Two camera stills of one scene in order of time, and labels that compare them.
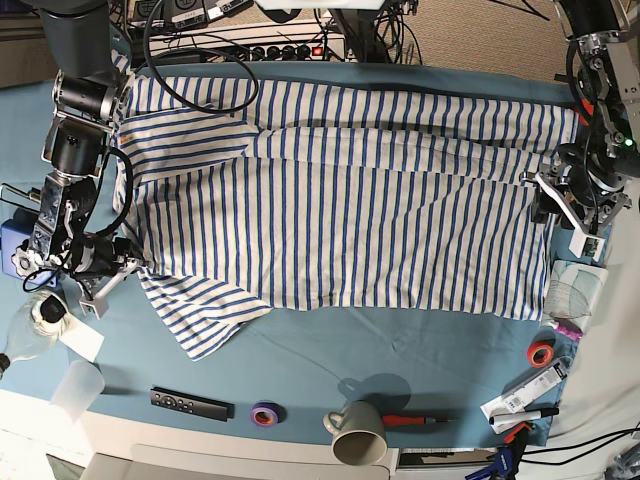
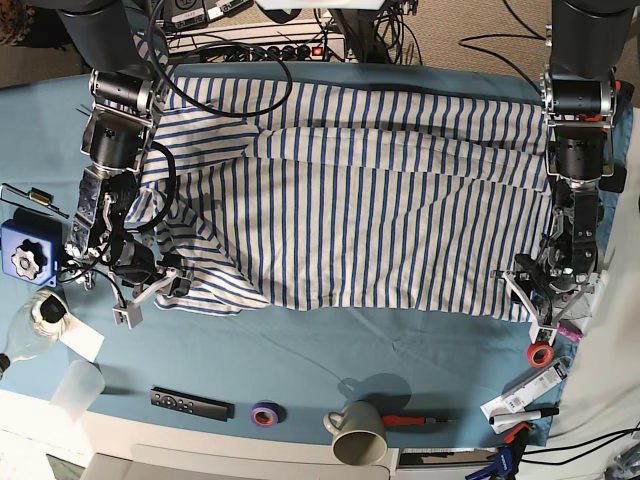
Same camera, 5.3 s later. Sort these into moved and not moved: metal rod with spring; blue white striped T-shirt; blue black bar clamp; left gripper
Moved: left gripper
Not moved: blue black bar clamp; metal rod with spring; blue white striped T-shirt
